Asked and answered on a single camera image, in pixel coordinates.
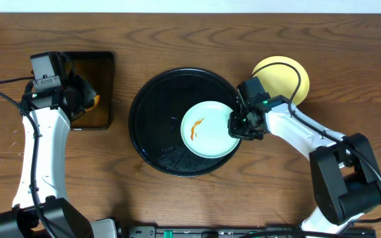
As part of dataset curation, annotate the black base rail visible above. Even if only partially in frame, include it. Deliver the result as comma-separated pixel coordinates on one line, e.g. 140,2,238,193
120,225,376,238

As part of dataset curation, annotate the light green plate with stain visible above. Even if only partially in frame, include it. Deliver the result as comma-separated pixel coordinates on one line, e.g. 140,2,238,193
181,101,240,159

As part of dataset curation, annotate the yellow plate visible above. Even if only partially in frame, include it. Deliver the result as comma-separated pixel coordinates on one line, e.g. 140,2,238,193
252,56,310,106

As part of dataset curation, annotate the green and yellow scrub sponge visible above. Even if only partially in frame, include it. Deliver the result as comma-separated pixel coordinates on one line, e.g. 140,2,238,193
85,95,100,112

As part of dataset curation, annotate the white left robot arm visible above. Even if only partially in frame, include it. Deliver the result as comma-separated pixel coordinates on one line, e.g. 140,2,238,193
0,75,118,237

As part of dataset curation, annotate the round black serving tray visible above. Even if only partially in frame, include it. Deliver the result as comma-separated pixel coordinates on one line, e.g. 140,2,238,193
128,68,238,177

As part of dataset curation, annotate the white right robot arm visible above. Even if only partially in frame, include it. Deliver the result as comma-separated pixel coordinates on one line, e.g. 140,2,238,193
228,93,381,237

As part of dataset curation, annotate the black rectangular water tray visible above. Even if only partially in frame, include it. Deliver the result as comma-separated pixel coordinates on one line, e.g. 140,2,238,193
63,51,115,131

